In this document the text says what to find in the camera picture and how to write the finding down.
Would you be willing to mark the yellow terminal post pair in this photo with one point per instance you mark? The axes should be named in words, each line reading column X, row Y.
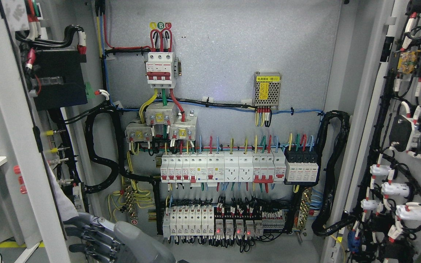
column 50, row 134

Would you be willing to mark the grey current transformer cluster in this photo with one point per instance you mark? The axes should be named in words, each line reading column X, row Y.
column 162, row 122

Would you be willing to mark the black surge protector block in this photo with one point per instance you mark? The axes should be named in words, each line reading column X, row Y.
column 301, row 167

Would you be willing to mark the lower relay terminal row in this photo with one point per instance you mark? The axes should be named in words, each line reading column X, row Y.
column 239, row 222

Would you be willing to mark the metal mesh power supply module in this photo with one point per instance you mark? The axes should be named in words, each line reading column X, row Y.
column 267, row 88

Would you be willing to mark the white socket breaker row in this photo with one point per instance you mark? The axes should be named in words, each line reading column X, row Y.
column 222, row 167

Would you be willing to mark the grey cabinet door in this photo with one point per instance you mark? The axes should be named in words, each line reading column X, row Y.
column 30, row 218
column 376, row 207

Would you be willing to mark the red terminal post pair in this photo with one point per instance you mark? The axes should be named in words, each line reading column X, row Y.
column 17, row 172

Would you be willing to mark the red white main breaker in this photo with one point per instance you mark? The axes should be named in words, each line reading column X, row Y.
column 162, row 70

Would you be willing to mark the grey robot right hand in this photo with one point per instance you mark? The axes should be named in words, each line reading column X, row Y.
column 119, row 242

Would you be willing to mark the black digital power meter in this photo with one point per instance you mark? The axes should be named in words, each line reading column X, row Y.
column 60, row 75

